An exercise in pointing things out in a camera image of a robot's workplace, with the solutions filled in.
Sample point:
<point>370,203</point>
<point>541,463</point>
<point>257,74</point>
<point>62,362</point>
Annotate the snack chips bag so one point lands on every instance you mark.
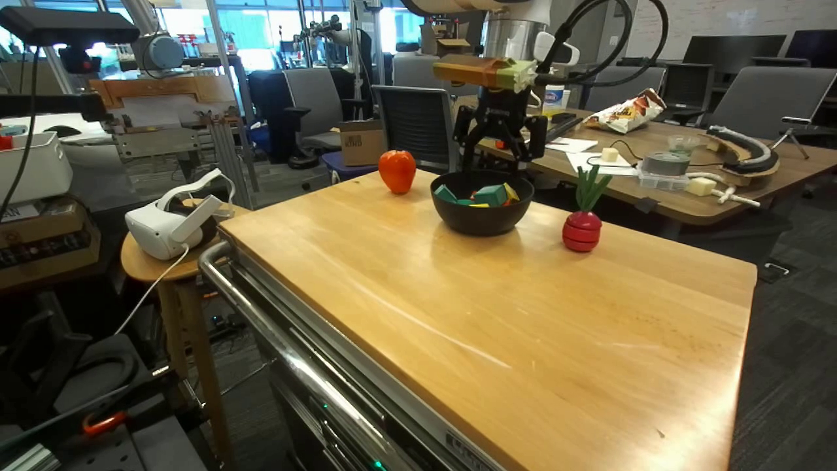
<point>629,114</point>

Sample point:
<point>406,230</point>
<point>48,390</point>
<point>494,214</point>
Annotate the steel cart handle bar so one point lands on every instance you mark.
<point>330,421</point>

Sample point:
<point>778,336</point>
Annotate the grey curved headband device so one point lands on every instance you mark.
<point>741,153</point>

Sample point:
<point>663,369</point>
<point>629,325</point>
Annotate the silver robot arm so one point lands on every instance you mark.
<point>502,14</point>

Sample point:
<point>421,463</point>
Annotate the red toy radish green leaves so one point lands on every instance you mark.
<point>581,227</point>

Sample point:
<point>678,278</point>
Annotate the black bowl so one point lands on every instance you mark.
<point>479,218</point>

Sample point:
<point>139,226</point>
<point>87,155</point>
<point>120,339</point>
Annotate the grey office chair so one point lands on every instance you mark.
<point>776,100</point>

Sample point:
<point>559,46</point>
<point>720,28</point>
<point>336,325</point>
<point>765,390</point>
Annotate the round wooden stool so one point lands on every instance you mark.
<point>188,339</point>

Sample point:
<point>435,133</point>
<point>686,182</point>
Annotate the white VR headset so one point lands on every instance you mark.
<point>177,221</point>

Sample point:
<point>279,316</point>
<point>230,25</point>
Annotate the wooden office desk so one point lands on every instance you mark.
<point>686,176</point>

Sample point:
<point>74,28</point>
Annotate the teal wooden rectangular block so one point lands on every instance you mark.
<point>451,197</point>

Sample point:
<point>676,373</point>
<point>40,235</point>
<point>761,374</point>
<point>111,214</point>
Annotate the teal wooden cube block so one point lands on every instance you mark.
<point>491,193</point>

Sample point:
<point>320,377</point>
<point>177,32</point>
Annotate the red apple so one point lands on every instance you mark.
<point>400,167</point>

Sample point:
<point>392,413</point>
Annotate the yellow wooden block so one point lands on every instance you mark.
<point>511,193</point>

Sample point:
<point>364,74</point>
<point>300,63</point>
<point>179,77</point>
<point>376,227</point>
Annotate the white paper sheets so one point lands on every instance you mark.
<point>574,155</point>

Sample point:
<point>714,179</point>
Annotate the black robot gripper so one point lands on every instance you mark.
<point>506,119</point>

